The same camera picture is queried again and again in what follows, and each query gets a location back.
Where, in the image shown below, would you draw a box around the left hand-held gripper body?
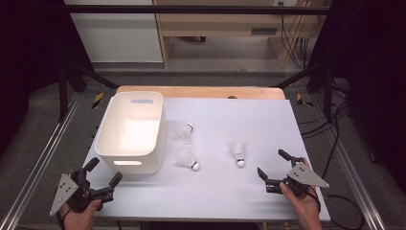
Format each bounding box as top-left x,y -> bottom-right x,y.
49,168 -> 115,217

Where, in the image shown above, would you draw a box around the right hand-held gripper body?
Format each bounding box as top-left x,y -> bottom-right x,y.
265,155 -> 330,199

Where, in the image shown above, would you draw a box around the white shuttlecock with blue band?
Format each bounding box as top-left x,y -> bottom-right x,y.
174,123 -> 194,144
176,148 -> 200,172
230,141 -> 247,169

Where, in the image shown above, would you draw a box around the white plastic storage bin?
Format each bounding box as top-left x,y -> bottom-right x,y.
94,90 -> 167,175

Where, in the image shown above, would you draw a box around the person's left hand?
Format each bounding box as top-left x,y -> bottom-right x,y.
60,198 -> 102,230

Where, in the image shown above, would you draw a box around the person's right hand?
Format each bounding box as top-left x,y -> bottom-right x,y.
279,181 -> 322,230

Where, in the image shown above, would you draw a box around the white table sheet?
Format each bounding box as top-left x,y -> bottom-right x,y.
83,97 -> 331,223

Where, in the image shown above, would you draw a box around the yellow black floor tape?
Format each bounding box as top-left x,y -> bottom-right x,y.
296,93 -> 314,108
91,91 -> 105,109

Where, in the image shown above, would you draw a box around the white cabinet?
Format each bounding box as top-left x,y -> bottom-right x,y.
63,0 -> 165,64

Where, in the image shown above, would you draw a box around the black curtain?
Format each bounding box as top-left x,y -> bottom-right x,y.
0,0 -> 94,154
307,0 -> 406,193

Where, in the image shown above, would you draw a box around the light wooden office desk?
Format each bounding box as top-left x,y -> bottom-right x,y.
152,0 -> 333,69

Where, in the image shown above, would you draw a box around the office chair base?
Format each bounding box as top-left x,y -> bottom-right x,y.
176,35 -> 208,43

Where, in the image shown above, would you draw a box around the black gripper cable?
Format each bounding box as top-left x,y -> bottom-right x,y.
314,185 -> 366,230

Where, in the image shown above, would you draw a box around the aluminium floor rail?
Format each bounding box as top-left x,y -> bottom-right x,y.
310,94 -> 387,230
0,92 -> 82,230

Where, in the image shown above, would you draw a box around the black floor cables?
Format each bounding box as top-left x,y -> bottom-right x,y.
300,80 -> 352,180

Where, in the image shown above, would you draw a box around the black frame post with brace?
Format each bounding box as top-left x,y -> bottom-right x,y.
274,61 -> 335,122
57,61 -> 119,123

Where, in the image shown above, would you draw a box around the black cables under desk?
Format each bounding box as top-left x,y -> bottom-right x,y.
280,13 -> 312,69

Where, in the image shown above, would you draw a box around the black horizontal frame bar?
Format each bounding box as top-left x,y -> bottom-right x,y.
61,4 -> 334,16

